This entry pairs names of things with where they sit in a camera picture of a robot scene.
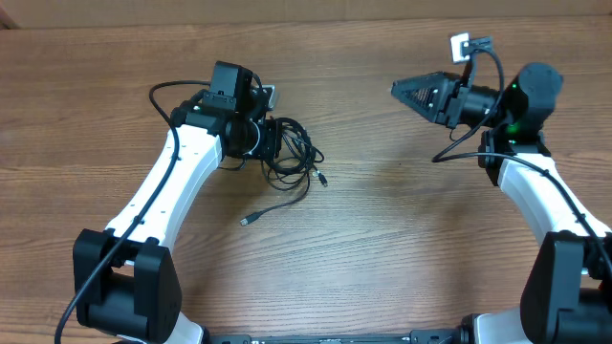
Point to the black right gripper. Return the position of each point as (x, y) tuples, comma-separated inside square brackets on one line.
[(452, 101)]

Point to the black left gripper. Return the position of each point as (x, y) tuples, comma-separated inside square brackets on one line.
[(273, 146)]

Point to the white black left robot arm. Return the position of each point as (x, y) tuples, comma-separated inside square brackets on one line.
[(126, 283)]

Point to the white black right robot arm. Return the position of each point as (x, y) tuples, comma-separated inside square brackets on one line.
[(567, 297)]

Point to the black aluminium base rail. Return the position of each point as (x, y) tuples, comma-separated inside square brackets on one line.
[(462, 334)]

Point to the cardboard back wall panel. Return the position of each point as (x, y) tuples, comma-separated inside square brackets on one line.
[(51, 14)]

